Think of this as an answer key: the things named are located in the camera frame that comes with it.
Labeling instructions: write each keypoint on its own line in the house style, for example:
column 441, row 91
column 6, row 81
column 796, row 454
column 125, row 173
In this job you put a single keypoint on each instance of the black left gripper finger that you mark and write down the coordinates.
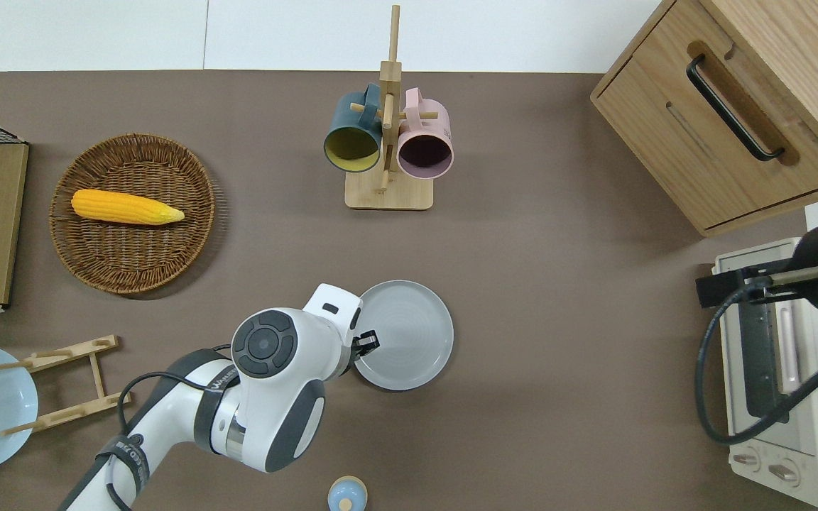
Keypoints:
column 366, row 342

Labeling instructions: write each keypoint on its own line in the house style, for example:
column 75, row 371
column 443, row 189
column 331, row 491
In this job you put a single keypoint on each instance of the gray round plate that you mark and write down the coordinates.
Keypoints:
column 409, row 333

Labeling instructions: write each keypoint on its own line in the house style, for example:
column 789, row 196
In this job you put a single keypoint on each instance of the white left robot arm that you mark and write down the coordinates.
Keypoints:
column 274, row 397

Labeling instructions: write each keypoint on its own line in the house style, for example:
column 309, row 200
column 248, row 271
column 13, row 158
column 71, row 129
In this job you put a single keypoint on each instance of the wooden plate rack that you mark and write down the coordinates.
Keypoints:
column 98, row 376

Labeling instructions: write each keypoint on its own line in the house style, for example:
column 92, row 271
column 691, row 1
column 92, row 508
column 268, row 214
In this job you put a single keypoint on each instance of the wooden mug stand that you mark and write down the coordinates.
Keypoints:
column 388, row 195

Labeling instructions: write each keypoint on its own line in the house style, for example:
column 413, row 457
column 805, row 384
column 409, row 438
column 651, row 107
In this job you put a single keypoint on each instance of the white toaster oven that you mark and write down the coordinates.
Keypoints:
column 814, row 426

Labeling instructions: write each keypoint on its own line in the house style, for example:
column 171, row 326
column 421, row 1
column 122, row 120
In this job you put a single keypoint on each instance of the white oven knob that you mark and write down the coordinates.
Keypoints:
column 782, row 471
column 745, row 458

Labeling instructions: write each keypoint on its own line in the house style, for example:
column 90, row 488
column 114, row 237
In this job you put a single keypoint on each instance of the brown table mat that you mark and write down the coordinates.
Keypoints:
column 558, row 248

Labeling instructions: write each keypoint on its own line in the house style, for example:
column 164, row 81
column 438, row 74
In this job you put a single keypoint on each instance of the wooden drawer cabinet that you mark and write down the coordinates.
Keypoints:
column 650, row 113

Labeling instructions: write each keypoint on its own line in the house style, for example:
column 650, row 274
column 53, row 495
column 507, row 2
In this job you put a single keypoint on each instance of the pink mug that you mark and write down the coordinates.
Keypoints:
column 424, row 152

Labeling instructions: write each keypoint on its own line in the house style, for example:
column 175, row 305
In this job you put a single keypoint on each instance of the teal mug yellow inside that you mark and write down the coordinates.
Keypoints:
column 345, row 117

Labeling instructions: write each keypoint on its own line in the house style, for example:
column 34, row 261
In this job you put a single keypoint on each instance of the brown wicker basket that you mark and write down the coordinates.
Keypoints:
column 132, row 255

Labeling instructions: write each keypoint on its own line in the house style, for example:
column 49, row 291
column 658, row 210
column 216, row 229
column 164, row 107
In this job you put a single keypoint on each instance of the yellow corn cob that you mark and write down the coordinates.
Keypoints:
column 118, row 206

